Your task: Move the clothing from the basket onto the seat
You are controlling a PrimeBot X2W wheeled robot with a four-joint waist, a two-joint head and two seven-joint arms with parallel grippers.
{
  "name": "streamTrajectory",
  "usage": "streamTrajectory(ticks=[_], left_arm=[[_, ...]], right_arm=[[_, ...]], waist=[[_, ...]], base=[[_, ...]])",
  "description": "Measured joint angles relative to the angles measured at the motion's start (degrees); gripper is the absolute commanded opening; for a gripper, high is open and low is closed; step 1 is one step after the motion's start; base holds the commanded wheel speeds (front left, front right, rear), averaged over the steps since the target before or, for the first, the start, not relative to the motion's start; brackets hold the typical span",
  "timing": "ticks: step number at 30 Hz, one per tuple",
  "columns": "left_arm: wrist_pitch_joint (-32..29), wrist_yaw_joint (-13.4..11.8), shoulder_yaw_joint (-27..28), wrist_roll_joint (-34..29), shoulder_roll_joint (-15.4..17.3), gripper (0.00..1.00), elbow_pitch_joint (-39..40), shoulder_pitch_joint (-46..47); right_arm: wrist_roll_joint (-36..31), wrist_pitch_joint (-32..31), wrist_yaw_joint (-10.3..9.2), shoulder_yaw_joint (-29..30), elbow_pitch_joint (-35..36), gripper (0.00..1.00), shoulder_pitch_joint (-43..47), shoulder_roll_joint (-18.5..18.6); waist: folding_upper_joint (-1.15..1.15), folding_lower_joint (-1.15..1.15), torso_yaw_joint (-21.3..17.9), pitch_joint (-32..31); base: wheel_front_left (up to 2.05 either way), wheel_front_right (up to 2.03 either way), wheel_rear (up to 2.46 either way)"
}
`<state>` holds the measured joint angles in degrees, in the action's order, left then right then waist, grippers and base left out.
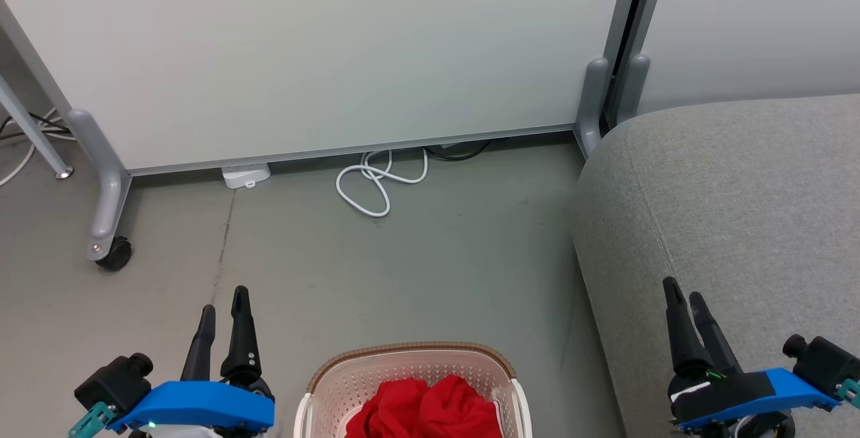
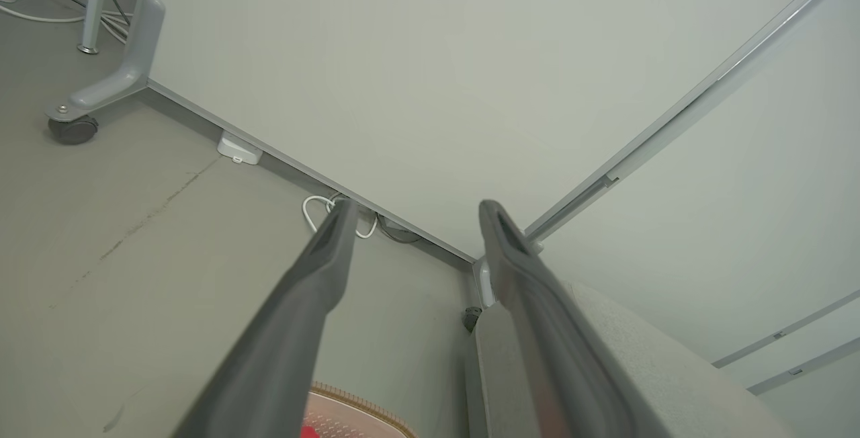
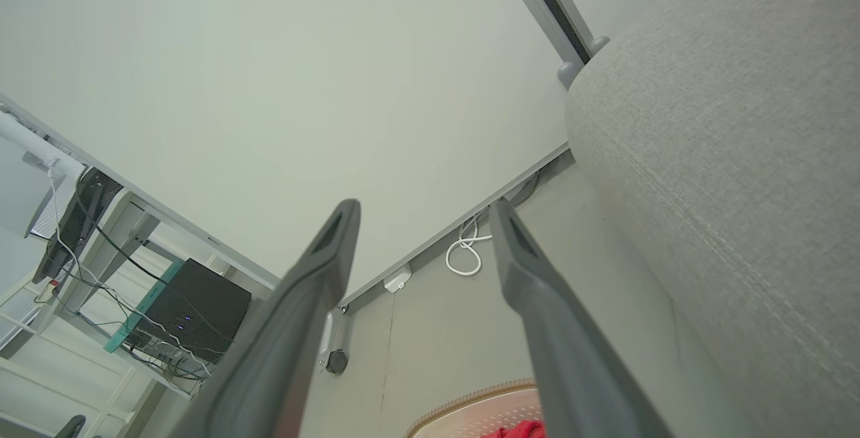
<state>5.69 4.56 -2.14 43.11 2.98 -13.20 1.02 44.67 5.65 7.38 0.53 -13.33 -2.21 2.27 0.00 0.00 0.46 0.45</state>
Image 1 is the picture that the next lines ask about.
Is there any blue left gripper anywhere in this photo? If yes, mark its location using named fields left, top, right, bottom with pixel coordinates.
left=107, top=286, right=276, bottom=438

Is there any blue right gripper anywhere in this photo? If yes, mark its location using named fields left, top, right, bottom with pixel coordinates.
left=662, top=277, right=842, bottom=438

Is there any red cloth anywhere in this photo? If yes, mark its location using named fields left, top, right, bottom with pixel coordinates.
left=345, top=375, right=505, bottom=438

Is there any grey fabric sofa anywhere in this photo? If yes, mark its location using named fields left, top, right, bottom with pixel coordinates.
left=570, top=93, right=860, bottom=438

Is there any beige perforated laundry basket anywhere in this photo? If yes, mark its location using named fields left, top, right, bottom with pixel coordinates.
left=294, top=341, right=533, bottom=438

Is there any black caster wheel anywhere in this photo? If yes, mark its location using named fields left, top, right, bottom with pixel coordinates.
left=95, top=236, right=133, bottom=273

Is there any white power adapter box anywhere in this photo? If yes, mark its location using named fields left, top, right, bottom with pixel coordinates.
left=221, top=163, right=272, bottom=190

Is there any long grey partition foot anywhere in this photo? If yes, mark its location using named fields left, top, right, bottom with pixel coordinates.
left=66, top=108, right=132, bottom=261

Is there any short grey partition foot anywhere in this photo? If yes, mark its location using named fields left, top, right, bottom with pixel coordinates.
left=575, top=56, right=611, bottom=158
left=614, top=53, right=652, bottom=124

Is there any slanted silver metal leg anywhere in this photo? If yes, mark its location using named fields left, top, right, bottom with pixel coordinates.
left=0, top=74, right=75, bottom=181

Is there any wide white partition panel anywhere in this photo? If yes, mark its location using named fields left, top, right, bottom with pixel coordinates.
left=0, top=0, right=647, bottom=177

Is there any white coiled cable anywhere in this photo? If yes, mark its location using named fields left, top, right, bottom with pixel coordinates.
left=335, top=148, right=429, bottom=218

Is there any thin white cable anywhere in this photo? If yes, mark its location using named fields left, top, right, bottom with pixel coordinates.
left=0, top=107, right=68, bottom=187

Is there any thin black cable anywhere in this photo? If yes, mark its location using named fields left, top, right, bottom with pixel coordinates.
left=0, top=114, right=76, bottom=142

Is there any black floor cable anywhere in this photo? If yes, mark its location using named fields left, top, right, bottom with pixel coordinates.
left=423, top=140, right=494, bottom=162

